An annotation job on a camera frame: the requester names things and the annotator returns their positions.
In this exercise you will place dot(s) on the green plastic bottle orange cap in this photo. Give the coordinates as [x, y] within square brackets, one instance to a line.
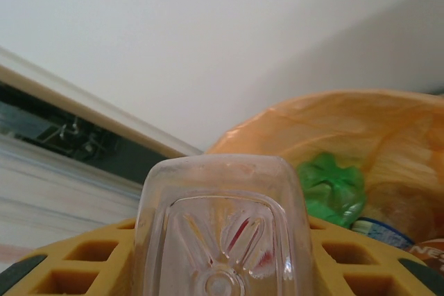
[329, 188]

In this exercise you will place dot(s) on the clear bottle purple grape label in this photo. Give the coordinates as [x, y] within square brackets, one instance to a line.
[222, 226]

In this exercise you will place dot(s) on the orange plastic bin liner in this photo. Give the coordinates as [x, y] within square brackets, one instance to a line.
[347, 126]

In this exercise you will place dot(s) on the dark glass door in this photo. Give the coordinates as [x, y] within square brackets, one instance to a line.
[34, 126]

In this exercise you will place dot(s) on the brown tea bottle orange label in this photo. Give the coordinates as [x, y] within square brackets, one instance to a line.
[430, 251]

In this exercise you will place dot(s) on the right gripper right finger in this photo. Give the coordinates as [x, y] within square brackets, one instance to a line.
[354, 268]

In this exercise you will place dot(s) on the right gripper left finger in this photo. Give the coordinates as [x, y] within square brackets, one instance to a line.
[86, 261]

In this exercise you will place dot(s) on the brown wooden door frame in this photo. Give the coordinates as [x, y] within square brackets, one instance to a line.
[86, 110]

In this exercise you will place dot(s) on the Pepsi bottle blue cap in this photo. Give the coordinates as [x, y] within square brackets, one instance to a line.
[381, 235]

